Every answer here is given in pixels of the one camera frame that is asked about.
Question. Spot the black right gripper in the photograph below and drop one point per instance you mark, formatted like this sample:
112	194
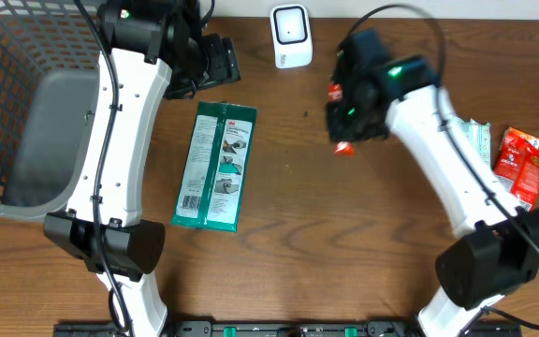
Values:
341	132

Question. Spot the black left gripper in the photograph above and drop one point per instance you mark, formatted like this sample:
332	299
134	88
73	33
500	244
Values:
225	65

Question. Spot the red chocolate bar wrapper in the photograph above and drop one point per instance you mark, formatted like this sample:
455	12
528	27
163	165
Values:
334	119

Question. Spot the mint wet wipes pack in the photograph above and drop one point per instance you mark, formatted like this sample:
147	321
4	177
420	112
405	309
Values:
479	136

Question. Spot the green white 3M package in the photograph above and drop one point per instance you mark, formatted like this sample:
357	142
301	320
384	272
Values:
214	172

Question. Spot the red snack bag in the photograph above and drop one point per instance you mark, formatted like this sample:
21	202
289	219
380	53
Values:
518	166

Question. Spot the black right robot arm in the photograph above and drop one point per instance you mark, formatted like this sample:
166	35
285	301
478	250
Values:
497	247

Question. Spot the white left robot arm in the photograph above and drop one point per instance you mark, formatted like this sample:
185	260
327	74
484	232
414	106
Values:
149	51

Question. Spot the white barcode scanner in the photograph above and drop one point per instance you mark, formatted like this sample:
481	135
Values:
291	35

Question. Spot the grey plastic mesh basket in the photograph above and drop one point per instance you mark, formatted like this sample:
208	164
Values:
48	91

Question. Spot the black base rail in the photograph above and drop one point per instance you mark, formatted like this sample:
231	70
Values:
375	328

